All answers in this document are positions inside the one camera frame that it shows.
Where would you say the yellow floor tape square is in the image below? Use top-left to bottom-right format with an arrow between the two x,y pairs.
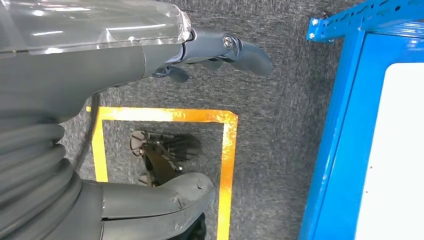
85,105 -> 239,240

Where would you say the black cable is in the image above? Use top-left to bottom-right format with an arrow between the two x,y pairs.
74,93 -> 101,171

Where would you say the blue metal shelf rack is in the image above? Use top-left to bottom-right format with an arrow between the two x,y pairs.
298,0 -> 424,240

